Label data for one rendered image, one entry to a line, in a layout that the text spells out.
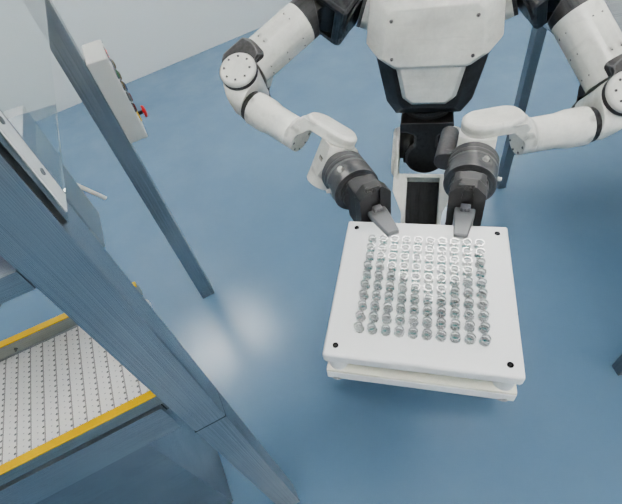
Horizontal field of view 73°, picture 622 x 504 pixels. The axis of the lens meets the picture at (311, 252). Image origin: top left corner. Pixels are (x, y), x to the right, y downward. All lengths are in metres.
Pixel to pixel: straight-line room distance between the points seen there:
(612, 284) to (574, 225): 0.34
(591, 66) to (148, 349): 0.90
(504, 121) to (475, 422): 1.10
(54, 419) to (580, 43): 1.20
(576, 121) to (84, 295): 0.84
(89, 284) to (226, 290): 1.55
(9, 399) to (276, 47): 0.89
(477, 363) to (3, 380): 0.90
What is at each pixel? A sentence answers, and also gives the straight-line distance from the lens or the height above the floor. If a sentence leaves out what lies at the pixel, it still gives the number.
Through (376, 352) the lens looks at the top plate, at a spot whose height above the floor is 1.04.
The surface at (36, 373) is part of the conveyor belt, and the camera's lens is 1.04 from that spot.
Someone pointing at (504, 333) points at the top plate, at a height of 1.04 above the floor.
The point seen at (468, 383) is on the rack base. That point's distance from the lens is 0.60.
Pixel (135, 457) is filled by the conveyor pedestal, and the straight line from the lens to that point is 1.10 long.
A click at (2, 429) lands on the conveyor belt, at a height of 0.83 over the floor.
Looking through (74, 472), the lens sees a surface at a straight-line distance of 0.98.
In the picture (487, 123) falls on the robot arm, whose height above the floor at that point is 1.09.
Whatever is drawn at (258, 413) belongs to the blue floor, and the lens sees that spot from 1.70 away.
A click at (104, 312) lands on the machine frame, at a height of 1.17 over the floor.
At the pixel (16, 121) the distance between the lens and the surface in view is 0.47.
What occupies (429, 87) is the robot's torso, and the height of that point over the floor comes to 1.04.
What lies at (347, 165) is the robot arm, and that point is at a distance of 0.76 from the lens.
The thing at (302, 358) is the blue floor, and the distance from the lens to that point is 1.74.
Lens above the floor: 1.54
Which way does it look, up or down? 49 degrees down
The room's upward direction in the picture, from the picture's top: 13 degrees counter-clockwise
